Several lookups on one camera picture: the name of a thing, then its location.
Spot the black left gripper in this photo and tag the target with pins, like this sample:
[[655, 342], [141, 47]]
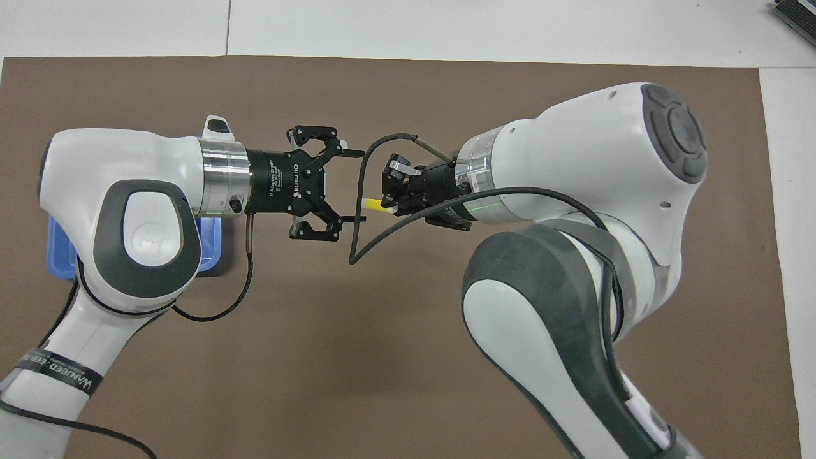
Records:
[[287, 185]]

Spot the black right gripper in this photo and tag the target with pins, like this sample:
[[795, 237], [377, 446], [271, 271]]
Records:
[[440, 191]]

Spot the yellow marker pen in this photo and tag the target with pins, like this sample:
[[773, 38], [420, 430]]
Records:
[[379, 206]]

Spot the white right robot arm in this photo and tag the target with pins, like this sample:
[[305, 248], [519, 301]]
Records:
[[574, 146]]

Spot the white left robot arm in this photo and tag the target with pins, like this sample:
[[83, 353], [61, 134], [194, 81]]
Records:
[[95, 166]]

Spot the blue plastic tray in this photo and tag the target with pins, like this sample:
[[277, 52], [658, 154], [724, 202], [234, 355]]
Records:
[[213, 248]]

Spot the brown table mat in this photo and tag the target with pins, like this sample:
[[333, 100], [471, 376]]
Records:
[[408, 95]]

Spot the dark ribbed box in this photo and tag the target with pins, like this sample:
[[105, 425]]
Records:
[[800, 16]]

